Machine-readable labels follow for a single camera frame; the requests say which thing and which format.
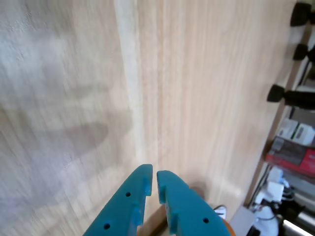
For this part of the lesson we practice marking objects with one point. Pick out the black round clamp knob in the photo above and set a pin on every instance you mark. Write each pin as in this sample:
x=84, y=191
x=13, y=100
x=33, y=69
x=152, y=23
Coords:
x=299, y=14
x=300, y=52
x=278, y=93

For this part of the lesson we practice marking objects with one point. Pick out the white plate with blue strokes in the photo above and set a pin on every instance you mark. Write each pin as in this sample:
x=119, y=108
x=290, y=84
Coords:
x=220, y=212

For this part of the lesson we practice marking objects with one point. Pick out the large oval orange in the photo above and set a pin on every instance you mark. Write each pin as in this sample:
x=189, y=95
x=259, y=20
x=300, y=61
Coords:
x=230, y=229

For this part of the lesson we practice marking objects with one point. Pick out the white box with green stripe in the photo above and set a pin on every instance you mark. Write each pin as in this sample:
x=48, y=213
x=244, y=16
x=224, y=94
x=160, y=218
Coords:
x=305, y=132

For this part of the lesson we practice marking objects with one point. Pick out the white power adapter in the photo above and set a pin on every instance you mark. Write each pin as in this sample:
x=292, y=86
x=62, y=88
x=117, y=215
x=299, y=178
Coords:
x=273, y=189

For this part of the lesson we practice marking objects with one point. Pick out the red cardboard box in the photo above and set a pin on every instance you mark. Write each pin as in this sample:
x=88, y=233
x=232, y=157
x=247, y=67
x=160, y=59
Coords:
x=307, y=159

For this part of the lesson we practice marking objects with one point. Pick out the grey box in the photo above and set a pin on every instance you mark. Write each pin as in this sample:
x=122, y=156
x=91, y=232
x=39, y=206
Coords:
x=242, y=220

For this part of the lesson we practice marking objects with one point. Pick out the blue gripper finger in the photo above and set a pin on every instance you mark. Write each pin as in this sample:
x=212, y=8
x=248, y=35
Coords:
x=118, y=209
x=189, y=211

